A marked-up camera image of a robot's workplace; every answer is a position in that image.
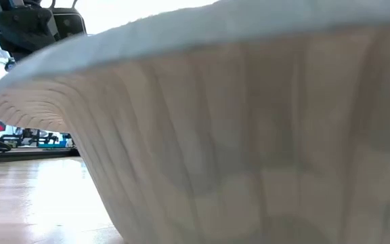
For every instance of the black background robot rig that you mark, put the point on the black background robot rig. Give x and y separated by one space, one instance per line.
36 137

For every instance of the white paper bowl blue pattern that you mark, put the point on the white paper bowl blue pattern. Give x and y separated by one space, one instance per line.
232 135

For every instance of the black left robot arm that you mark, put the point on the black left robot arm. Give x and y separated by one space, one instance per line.
19 27

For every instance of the black ceiling spot camera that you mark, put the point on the black ceiling spot camera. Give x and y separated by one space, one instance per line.
9 64

